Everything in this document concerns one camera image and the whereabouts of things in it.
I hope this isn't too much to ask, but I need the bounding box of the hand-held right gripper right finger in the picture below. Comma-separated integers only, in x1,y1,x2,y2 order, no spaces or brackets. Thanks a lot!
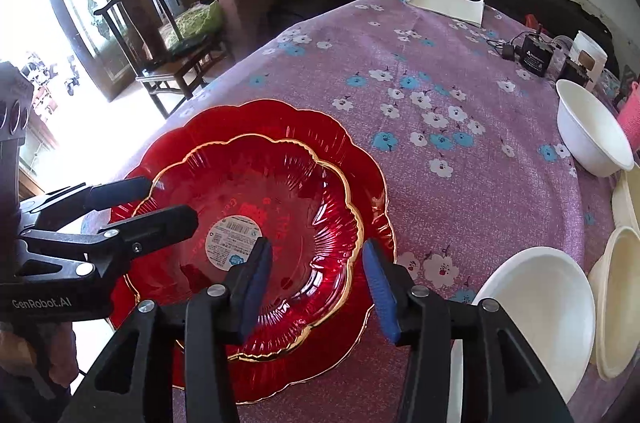
361,239,576,423

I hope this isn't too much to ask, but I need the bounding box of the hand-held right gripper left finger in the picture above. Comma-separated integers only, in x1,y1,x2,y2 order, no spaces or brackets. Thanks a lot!
60,237,275,423

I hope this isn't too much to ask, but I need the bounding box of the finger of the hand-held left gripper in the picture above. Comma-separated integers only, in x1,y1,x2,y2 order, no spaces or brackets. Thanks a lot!
19,176,153,225
15,204,200,285

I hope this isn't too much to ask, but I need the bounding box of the small red gold-rimmed plate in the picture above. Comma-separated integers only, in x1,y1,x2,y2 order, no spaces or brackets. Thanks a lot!
131,134,365,363

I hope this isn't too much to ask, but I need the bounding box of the wide white bowl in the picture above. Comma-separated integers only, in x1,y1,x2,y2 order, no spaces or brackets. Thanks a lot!
447,245,597,423

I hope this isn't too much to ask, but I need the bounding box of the large red scalloped plate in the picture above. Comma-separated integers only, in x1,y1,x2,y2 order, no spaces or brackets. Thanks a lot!
107,99,397,405

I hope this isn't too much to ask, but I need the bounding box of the wide cream bowl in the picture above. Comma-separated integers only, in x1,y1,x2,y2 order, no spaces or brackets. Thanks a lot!
589,225,640,381

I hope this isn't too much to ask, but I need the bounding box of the ribbed cream bowl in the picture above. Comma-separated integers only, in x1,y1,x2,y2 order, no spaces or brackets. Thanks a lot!
611,163,640,234

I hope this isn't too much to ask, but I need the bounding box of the deep white bowl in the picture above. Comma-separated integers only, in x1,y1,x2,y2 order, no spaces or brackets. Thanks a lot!
556,79,636,178

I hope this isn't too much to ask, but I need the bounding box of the dark wooden chair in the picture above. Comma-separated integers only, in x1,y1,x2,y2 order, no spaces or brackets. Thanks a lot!
94,0,228,119

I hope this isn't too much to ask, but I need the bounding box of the green cushion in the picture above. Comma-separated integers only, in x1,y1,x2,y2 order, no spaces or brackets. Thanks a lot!
167,0,223,49

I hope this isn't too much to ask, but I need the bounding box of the purple floral tablecloth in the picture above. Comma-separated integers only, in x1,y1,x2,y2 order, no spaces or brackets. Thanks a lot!
80,0,640,423

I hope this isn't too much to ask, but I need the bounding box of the black motor with label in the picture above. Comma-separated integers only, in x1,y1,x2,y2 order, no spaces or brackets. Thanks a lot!
519,30,553,78

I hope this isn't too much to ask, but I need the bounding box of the white paper pad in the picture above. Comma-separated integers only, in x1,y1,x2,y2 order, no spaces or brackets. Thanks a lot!
405,0,486,28

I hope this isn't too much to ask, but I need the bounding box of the pink sleeved thermos bottle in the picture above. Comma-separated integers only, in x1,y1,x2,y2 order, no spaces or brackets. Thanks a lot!
616,80,640,154

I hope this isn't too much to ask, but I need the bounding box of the white plastic cup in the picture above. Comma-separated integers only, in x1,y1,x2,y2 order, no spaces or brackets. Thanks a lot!
570,30,608,84

